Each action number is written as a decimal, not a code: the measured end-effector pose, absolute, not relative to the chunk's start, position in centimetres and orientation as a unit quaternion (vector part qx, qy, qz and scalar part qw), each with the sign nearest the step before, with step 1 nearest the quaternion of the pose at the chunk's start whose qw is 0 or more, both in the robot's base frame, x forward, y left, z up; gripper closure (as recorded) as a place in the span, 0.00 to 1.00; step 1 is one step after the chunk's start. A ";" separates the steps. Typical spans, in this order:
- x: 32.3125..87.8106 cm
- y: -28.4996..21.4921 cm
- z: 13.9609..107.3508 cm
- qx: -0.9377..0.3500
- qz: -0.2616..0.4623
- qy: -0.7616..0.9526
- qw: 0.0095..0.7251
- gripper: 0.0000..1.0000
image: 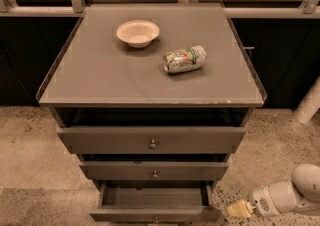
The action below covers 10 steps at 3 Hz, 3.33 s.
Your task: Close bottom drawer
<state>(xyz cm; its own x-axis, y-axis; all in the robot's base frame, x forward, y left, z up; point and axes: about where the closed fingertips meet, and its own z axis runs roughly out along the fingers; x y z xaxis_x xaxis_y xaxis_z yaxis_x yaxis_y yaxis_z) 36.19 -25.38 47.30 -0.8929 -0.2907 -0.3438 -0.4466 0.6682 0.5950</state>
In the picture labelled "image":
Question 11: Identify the grey top drawer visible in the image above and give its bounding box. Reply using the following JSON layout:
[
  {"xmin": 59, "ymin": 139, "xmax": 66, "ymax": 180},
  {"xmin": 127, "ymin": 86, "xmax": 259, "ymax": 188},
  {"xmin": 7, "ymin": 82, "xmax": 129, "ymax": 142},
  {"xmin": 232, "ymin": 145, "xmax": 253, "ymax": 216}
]
[{"xmin": 57, "ymin": 126, "xmax": 246, "ymax": 154}]

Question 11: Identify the white cylindrical robot base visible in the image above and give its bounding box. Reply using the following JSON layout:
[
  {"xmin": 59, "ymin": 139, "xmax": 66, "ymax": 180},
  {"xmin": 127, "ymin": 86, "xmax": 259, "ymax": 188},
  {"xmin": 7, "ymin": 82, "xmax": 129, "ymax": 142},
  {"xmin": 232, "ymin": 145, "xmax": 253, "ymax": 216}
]
[{"xmin": 293, "ymin": 76, "xmax": 320, "ymax": 124}]

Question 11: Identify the grey bottom drawer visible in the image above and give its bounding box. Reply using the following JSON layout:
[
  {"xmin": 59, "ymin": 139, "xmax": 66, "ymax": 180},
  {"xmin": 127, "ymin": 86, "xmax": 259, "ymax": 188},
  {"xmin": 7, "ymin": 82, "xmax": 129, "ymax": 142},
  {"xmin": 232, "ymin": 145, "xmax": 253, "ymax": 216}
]
[{"xmin": 90, "ymin": 181, "xmax": 221, "ymax": 223}]

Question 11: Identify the grey drawer cabinet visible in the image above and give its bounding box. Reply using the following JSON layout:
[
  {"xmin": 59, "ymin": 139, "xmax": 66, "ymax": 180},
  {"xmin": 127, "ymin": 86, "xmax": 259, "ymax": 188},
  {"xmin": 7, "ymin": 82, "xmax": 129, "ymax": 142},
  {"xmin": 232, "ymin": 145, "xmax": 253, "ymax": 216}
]
[{"xmin": 35, "ymin": 2, "xmax": 268, "ymax": 191}]

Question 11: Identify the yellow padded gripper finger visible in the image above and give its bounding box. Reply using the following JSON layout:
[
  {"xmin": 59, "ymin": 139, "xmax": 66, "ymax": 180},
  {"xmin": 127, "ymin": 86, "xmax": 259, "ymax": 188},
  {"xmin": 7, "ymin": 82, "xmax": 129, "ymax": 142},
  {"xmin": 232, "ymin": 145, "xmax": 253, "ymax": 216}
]
[{"xmin": 226, "ymin": 200, "xmax": 253, "ymax": 218}]

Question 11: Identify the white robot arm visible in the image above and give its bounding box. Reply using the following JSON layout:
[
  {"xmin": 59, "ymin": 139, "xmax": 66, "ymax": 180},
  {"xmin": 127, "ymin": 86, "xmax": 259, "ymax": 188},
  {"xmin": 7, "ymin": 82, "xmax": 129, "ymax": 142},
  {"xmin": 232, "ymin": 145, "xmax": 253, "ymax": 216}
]
[{"xmin": 226, "ymin": 164, "xmax": 320, "ymax": 218}]

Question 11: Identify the grey drawer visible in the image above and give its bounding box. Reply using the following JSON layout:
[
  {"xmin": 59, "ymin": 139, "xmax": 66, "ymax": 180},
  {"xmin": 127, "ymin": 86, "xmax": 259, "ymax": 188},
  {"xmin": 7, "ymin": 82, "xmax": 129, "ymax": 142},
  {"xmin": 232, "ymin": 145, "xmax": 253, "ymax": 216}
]
[
  {"xmin": 80, "ymin": 161, "xmax": 228, "ymax": 181},
  {"xmin": 57, "ymin": 126, "xmax": 246, "ymax": 154},
  {"xmin": 90, "ymin": 181, "xmax": 221, "ymax": 223}
]

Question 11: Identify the crushed soda can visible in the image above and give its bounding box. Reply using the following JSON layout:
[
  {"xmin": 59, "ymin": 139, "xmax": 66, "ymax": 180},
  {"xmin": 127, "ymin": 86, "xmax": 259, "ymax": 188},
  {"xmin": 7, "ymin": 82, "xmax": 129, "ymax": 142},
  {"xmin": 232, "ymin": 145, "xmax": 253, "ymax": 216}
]
[{"xmin": 163, "ymin": 46, "xmax": 207, "ymax": 74}]

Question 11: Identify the white paper bowl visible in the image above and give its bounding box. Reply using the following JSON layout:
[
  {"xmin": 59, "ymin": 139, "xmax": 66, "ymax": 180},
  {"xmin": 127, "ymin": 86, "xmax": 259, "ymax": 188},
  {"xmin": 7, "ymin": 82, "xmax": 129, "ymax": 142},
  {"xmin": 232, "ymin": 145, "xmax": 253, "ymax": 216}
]
[{"xmin": 116, "ymin": 20, "xmax": 160, "ymax": 48}]

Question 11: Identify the grey middle drawer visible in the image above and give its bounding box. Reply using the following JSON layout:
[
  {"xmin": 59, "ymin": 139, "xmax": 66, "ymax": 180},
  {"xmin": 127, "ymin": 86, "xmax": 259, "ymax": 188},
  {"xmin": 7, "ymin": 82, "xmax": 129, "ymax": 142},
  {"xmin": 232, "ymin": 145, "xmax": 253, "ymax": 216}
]
[{"xmin": 80, "ymin": 161, "xmax": 228, "ymax": 181}]

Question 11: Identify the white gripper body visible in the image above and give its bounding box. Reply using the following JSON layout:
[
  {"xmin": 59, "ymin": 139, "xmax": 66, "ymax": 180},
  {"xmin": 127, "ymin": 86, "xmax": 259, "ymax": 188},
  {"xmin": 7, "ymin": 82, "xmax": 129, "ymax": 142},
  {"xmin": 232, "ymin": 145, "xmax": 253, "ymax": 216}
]
[{"xmin": 249, "ymin": 186, "xmax": 277, "ymax": 218}]

